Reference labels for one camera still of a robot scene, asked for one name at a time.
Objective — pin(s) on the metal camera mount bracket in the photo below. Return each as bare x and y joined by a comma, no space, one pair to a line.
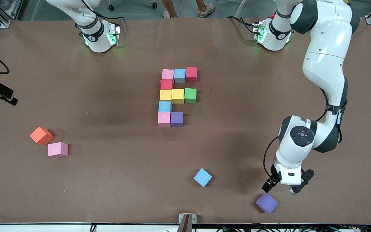
187,222

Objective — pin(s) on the beige sneaker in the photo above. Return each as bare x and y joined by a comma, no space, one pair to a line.
206,12
166,14

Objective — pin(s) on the blue foam block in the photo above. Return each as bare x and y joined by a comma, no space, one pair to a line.
202,177
180,76
165,106

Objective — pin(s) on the red foam block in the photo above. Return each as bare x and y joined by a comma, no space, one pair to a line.
166,84
191,74

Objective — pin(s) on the yellow foam block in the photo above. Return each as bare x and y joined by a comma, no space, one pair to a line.
177,96
165,95

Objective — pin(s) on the green foam block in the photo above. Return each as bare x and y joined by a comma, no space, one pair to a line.
190,95

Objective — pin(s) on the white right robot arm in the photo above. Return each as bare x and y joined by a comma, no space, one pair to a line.
98,38

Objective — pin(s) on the orange foam block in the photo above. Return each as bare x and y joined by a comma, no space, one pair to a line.
40,135

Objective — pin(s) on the white table edge rail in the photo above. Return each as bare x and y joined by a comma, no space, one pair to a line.
27,228

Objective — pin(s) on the brown paper table cover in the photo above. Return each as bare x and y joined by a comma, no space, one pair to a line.
140,199

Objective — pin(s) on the white stool legs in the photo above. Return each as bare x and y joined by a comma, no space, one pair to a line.
241,8

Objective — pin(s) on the purple foam block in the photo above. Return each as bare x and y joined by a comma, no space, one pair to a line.
176,119
266,203

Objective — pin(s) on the pink foam block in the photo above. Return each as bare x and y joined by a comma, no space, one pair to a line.
57,149
164,119
167,74

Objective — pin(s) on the bare person leg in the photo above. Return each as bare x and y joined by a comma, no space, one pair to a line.
201,3
170,5

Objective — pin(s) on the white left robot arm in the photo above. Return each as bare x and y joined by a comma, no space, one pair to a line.
327,64

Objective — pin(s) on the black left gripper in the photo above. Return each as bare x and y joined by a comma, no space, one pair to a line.
273,179

